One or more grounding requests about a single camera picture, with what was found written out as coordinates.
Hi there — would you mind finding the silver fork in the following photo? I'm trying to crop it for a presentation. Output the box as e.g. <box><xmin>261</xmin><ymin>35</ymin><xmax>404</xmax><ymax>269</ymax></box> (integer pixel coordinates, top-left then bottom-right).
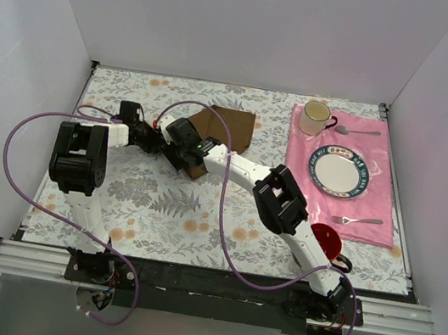
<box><xmin>331</xmin><ymin>215</ymin><xmax>384</xmax><ymax>225</ymax></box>

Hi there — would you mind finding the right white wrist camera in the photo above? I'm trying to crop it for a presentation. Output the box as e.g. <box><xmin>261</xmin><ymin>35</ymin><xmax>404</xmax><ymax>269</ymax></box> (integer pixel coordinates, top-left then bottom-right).
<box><xmin>153</xmin><ymin>119</ymin><xmax>172</xmax><ymax>144</ymax></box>

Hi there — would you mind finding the floral tablecloth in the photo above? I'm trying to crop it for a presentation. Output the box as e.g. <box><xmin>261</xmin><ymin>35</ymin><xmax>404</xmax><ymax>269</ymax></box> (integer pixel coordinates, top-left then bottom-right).
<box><xmin>22</xmin><ymin>52</ymin><xmax>439</xmax><ymax>305</ymax></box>

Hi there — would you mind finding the silver spoon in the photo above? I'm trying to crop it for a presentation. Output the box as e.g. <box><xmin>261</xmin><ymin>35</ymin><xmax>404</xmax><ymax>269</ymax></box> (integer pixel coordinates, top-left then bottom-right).
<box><xmin>334</xmin><ymin>125</ymin><xmax>382</xmax><ymax>137</ymax></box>

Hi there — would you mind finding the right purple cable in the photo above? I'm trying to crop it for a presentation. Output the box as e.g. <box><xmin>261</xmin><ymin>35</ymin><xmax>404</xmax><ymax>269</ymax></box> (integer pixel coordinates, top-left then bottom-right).
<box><xmin>120</xmin><ymin>95</ymin><xmax>389</xmax><ymax>335</ymax></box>

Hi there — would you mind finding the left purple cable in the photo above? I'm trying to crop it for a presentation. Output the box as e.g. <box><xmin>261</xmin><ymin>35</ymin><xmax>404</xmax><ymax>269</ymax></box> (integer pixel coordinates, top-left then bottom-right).
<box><xmin>0</xmin><ymin>92</ymin><xmax>170</xmax><ymax>330</ymax></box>

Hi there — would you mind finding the purple cable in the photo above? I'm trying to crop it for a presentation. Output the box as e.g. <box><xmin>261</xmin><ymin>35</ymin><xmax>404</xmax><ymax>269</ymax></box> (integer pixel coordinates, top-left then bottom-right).
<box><xmin>0</xmin><ymin>92</ymin><xmax>170</xmax><ymax>330</ymax></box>
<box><xmin>120</xmin><ymin>95</ymin><xmax>389</xmax><ymax>335</ymax></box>

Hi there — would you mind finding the black base bar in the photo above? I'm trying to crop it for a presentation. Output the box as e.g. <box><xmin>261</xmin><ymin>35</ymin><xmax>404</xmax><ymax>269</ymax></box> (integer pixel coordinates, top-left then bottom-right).
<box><xmin>64</xmin><ymin>247</ymin><xmax>364</xmax><ymax>335</ymax></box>

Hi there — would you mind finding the cream enamel mug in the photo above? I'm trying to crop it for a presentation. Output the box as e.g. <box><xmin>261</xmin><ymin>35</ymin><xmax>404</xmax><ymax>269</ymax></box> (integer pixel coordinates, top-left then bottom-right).
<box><xmin>299</xmin><ymin>101</ymin><xmax>338</xmax><ymax>136</ymax></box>

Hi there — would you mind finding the brown cloth napkin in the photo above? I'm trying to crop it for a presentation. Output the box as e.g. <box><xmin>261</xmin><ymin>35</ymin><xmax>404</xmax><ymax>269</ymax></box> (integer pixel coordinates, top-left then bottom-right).
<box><xmin>177</xmin><ymin>100</ymin><xmax>259</xmax><ymax>189</ymax></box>

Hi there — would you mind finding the red interior dark mug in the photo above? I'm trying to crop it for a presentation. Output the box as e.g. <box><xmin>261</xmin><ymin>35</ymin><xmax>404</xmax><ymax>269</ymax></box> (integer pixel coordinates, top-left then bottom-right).
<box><xmin>311</xmin><ymin>223</ymin><xmax>353</xmax><ymax>274</ymax></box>

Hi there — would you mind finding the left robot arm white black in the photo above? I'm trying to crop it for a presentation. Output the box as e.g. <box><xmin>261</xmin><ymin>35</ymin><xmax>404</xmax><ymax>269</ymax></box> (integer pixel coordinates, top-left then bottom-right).
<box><xmin>48</xmin><ymin>101</ymin><xmax>154</xmax><ymax>284</ymax></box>

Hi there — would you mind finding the pink satin cloth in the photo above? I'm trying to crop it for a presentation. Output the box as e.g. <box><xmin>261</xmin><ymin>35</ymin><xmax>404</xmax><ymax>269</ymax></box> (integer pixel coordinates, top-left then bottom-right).
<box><xmin>285</xmin><ymin>103</ymin><xmax>394</xmax><ymax>248</ymax></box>

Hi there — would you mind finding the white plate dark rim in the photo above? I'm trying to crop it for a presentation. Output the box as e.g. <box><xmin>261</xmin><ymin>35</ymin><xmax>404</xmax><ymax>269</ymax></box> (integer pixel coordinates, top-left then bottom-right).
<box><xmin>307</xmin><ymin>145</ymin><xmax>370</xmax><ymax>199</ymax></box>

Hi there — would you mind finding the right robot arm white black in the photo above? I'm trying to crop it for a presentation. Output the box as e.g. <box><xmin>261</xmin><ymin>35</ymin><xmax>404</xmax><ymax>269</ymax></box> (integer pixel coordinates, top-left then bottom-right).
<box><xmin>158</xmin><ymin>115</ymin><xmax>353</xmax><ymax>321</ymax></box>

